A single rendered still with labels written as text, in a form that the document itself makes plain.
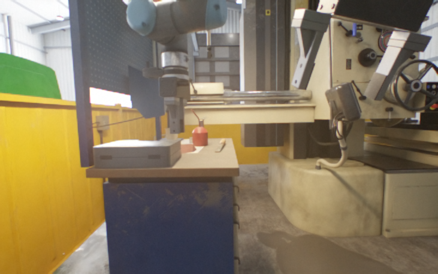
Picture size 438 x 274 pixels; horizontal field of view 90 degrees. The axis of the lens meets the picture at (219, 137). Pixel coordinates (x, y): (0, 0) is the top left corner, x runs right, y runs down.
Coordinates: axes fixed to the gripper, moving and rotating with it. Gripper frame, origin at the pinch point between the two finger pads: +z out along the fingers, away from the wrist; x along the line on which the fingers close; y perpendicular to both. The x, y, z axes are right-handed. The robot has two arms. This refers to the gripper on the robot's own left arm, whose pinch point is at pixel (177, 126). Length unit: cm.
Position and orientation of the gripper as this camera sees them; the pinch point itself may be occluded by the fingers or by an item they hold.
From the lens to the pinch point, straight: 66.0
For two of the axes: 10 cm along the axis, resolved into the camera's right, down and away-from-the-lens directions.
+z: 0.2, 10.0, 1.0
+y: 9.9, 0.0, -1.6
